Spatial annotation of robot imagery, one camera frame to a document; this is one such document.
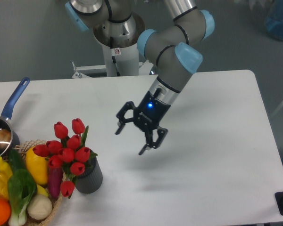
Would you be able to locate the grey ribbed vase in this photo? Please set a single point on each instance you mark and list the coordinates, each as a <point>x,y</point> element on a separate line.
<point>91,180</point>

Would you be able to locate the yellow squash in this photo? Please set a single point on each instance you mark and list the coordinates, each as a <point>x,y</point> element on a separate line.
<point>37,166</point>

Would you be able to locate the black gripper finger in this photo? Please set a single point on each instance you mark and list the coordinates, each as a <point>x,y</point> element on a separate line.
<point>122,120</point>
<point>150,143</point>

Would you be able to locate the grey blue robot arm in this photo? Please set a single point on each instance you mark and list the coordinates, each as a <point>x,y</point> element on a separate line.
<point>170,50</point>

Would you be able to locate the blue handled saucepan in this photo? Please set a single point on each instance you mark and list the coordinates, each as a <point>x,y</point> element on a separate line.
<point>8,137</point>

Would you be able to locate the dark green cucumber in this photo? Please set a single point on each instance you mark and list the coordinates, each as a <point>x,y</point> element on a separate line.
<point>15,161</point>

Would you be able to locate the yellow bell pepper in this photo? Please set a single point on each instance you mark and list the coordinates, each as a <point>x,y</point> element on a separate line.
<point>5,174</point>

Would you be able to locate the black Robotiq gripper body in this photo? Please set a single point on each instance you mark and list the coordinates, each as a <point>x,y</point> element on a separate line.
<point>150,111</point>

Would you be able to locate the yellow banana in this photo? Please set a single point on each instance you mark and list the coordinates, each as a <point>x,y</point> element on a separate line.
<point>41,190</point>

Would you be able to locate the woven bamboo basket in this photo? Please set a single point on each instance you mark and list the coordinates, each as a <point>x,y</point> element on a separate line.
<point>22,149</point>

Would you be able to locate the white garlic bulb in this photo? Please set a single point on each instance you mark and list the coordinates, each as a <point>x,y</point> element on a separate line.
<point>40,207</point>

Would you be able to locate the blue container in background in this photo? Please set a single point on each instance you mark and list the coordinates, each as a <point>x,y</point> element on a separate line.
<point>274,20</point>

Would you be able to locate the purple eggplant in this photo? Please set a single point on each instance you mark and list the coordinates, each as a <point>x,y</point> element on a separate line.
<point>54,181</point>

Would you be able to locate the red tulip bouquet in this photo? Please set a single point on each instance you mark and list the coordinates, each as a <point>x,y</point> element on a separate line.
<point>69,153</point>

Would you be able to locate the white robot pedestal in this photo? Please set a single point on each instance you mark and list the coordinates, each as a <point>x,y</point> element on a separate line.
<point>119,47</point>

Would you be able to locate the green bok choy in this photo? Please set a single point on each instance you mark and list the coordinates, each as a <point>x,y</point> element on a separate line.
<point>21,189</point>

